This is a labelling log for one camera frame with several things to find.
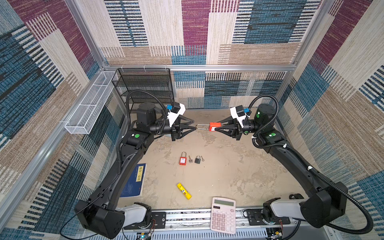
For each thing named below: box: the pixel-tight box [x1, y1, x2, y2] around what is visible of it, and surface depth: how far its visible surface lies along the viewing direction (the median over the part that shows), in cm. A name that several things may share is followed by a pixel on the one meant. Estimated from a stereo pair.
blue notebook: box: [120, 163, 147, 198], surface depth 85 cm
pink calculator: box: [210, 197, 236, 235], surface depth 75 cm
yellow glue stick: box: [177, 183, 192, 200], surface depth 82 cm
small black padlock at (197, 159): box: [194, 155, 201, 164], surface depth 96 cm
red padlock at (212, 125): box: [195, 122, 222, 132], surface depth 63 cm
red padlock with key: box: [179, 151, 187, 166], surface depth 93 cm
